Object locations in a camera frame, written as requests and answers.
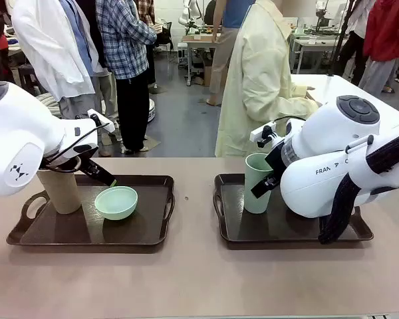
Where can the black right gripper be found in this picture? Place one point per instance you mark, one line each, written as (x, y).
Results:
(276, 157)

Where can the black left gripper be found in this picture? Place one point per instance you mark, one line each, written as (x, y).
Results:
(88, 164)

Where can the tall light green cup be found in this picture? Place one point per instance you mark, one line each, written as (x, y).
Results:
(254, 199)

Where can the light green bowl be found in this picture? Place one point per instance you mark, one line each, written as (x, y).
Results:
(116, 207)

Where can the tall beige cup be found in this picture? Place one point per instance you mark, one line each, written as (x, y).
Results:
(64, 196)

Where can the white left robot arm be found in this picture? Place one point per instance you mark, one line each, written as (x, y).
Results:
(20, 126)

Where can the person's right forearm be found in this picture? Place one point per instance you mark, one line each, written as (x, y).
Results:
(296, 105)

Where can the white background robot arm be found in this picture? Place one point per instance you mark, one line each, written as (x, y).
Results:
(186, 16)

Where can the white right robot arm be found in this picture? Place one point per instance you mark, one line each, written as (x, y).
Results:
(319, 133)

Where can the dark brown tray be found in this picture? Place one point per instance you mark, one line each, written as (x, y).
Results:
(53, 229)
(269, 226)

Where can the white blue round object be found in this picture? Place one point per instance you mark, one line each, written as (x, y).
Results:
(152, 111)

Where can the person in yellow shirt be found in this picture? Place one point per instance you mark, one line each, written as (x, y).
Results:
(252, 83)

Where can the person in blue shirt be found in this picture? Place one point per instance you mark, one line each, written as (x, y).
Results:
(222, 60)

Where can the person in plaid shirt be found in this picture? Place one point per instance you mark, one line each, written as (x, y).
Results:
(123, 40)

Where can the person in white shirt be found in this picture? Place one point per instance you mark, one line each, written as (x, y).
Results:
(46, 43)

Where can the white side table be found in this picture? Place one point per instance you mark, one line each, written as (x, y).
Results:
(379, 96)

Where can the grey background workbench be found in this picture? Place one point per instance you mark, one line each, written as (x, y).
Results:
(319, 41)

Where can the person in black trousers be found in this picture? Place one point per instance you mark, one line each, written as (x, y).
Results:
(352, 56)

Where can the wooden background table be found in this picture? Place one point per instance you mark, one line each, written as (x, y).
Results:
(199, 38)

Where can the person in red jacket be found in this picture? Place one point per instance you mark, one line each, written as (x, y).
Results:
(385, 30)

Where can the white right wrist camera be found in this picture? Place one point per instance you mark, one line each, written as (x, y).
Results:
(262, 130)

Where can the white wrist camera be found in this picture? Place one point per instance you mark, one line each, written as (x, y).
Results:
(262, 130)
(101, 120)

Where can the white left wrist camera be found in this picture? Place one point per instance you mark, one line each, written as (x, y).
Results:
(101, 120)

